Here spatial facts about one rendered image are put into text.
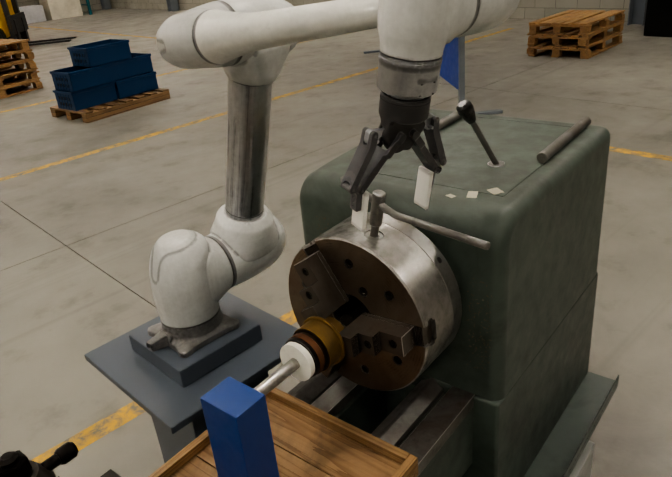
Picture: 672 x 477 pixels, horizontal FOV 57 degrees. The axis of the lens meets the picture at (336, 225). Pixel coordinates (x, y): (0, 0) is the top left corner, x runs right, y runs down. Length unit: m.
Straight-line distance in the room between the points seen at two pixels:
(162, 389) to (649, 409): 1.82
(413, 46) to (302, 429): 0.72
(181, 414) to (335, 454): 0.48
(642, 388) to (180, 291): 1.89
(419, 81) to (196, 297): 0.89
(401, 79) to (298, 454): 0.67
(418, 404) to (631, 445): 1.36
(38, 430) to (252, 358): 1.45
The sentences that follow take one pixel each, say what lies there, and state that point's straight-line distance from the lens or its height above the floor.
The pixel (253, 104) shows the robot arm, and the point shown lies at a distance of 1.43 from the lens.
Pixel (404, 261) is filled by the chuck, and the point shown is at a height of 1.20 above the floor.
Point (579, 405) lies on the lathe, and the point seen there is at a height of 0.54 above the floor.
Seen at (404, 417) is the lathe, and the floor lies 0.86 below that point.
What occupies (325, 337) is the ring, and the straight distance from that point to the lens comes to 1.04.
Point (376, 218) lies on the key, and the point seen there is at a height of 1.27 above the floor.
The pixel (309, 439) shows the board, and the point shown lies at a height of 0.89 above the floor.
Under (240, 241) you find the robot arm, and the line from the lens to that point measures 1.60.
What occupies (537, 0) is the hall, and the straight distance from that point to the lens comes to 12.41.
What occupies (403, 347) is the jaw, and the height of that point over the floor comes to 1.09.
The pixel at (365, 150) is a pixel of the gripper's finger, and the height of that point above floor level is 1.42.
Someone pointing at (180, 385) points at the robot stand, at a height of 0.75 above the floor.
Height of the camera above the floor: 1.71
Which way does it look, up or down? 25 degrees down
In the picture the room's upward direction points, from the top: 6 degrees counter-clockwise
